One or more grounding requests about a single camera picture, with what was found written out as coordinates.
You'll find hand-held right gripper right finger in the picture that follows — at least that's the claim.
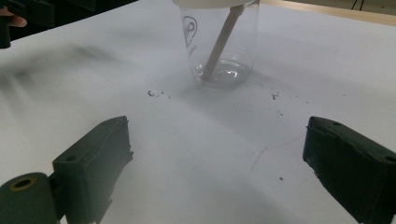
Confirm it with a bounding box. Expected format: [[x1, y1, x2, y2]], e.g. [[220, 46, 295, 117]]
[[302, 116, 396, 224]]

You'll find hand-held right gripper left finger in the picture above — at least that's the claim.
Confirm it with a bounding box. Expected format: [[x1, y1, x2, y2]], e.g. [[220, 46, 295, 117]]
[[51, 116, 134, 224]]

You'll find clear glass cup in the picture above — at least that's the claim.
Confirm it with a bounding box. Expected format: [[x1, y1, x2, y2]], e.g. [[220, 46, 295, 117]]
[[179, 3, 261, 89]]

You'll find wooden stirring stick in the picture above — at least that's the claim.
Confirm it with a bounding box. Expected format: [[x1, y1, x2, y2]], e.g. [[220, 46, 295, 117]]
[[200, 4, 246, 83]]

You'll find white board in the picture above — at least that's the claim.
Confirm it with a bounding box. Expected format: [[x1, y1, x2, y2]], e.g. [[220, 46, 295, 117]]
[[0, 0, 396, 224]]

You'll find wooden table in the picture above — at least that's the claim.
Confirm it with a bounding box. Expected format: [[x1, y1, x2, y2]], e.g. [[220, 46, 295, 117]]
[[259, 0, 396, 28]]

